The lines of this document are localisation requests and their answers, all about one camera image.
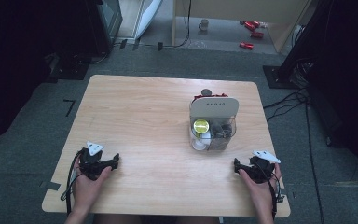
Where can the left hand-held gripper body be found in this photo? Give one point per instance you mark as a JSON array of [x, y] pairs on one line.
[[90, 161]]

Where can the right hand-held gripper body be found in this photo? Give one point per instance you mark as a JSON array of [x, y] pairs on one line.
[[261, 169]]

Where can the person's right hand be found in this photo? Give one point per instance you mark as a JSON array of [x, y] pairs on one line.
[[261, 194]]

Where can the person's left hand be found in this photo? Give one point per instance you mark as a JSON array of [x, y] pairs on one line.
[[88, 189]]

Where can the dark grey items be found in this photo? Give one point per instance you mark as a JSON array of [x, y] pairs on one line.
[[221, 130]]

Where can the white bottle yellow-green cap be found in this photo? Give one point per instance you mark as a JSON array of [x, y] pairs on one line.
[[200, 129]]

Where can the clear plastic box white lid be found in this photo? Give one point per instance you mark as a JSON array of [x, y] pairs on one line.
[[213, 109]]

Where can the grey round disc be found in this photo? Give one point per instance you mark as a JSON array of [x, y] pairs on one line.
[[206, 92]]

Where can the black tape piece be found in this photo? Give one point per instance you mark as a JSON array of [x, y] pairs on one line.
[[122, 44], [160, 46], [136, 44]]

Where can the red packet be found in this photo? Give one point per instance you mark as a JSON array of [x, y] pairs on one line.
[[257, 34], [246, 45]]

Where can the black metal stand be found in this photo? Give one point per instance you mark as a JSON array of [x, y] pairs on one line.
[[295, 46]]

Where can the black cabinet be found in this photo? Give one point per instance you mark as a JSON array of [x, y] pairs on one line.
[[104, 25]]

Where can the red tool on floor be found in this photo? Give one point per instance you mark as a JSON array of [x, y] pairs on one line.
[[251, 25]]

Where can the grey mug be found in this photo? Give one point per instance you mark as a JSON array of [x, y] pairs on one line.
[[203, 24]]

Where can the white board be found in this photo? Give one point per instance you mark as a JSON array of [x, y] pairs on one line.
[[147, 17]]

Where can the wooden shelf unit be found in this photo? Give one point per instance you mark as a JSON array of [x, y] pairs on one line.
[[230, 9]]

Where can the black stand base plate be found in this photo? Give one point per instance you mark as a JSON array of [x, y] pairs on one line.
[[68, 70]]

